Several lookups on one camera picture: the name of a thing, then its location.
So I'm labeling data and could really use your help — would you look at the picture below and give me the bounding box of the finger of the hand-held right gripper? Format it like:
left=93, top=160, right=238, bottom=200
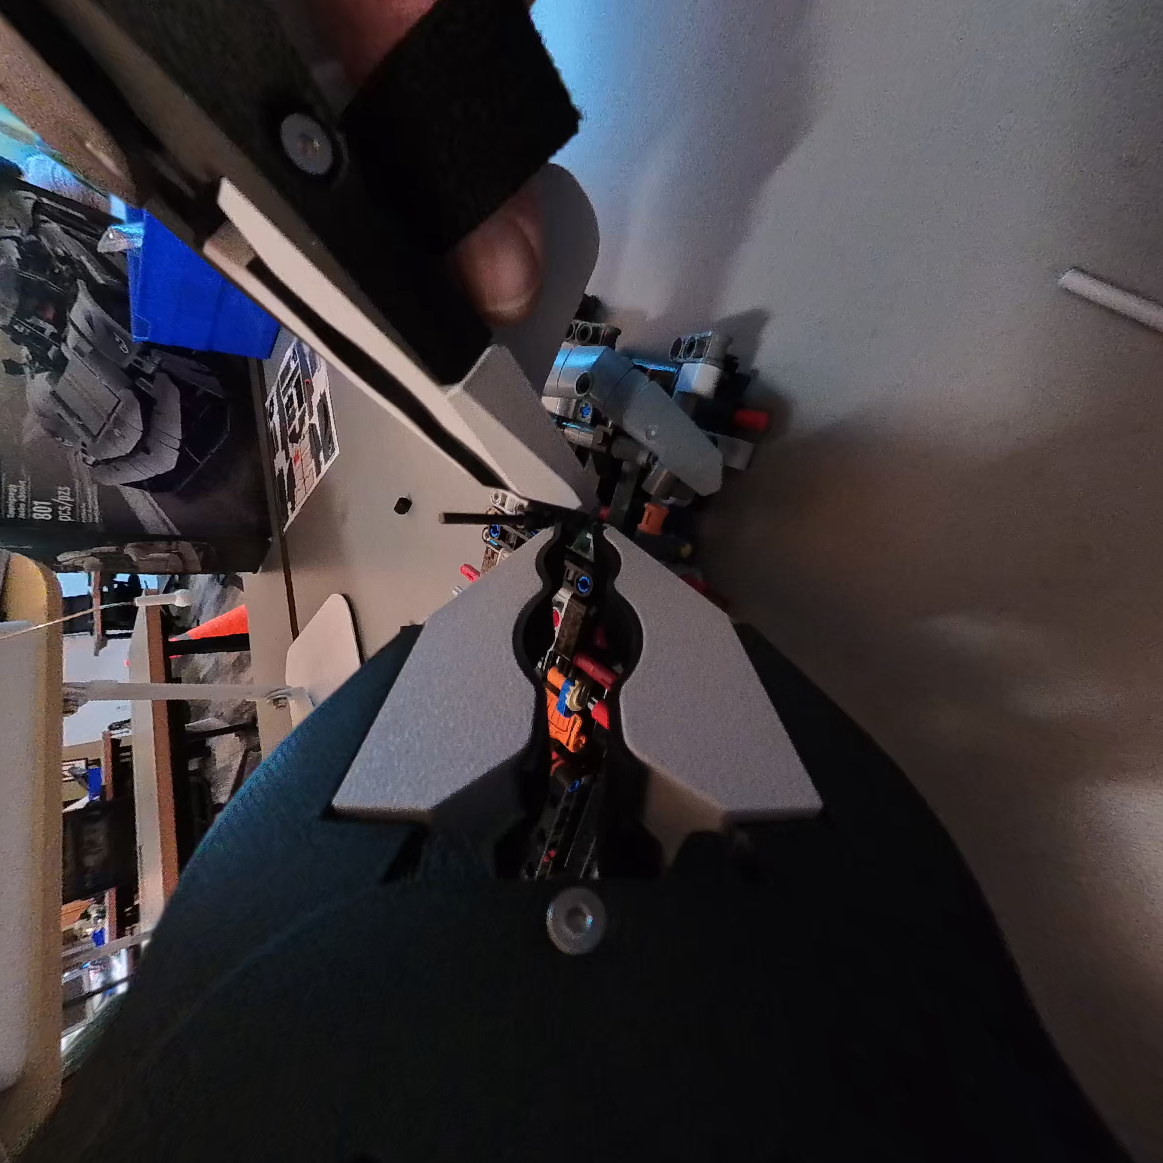
left=216, top=174, right=585, bottom=509
left=202, top=220, right=507, bottom=491

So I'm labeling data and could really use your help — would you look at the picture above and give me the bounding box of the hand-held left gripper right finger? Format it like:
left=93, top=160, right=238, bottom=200
left=598, top=527, right=824, bottom=873

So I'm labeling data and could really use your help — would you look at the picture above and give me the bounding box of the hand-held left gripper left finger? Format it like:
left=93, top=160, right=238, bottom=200
left=331, top=527, right=560, bottom=877

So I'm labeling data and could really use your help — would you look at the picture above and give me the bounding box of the partly built lego car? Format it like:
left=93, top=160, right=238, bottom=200
left=459, top=294, right=774, bottom=882

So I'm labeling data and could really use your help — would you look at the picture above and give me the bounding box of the lego sticker sheet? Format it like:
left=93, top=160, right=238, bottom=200
left=263, top=333, right=342, bottom=533

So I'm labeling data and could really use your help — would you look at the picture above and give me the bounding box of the black lego set box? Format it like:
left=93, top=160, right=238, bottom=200
left=0, top=167, right=283, bottom=576

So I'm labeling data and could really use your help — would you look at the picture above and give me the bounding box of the person's right hand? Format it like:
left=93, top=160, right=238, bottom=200
left=454, top=185, right=549, bottom=329

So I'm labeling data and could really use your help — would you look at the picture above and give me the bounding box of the blue parts bin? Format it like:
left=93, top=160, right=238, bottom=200
left=0, top=155, right=283, bottom=360

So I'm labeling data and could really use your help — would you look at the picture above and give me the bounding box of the small white tube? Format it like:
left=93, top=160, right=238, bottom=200
left=1057, top=265, right=1163, bottom=335

